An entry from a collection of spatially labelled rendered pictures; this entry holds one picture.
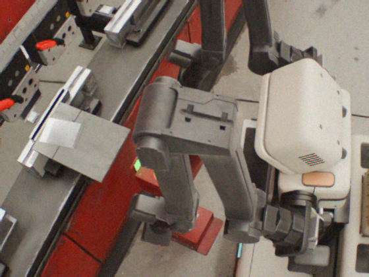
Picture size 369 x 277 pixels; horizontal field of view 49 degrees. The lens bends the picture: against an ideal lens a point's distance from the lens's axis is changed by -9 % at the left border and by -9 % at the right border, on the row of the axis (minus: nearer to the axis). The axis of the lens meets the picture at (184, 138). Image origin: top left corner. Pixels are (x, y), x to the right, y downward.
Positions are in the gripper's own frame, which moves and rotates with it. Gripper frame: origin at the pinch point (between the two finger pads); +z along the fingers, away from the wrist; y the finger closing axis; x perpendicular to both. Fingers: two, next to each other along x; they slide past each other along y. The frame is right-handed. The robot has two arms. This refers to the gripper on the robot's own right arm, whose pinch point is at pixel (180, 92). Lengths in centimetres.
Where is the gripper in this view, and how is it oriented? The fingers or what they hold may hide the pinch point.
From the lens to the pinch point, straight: 133.2
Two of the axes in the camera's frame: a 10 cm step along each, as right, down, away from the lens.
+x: 9.1, 3.2, 2.6
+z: -3.7, 3.6, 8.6
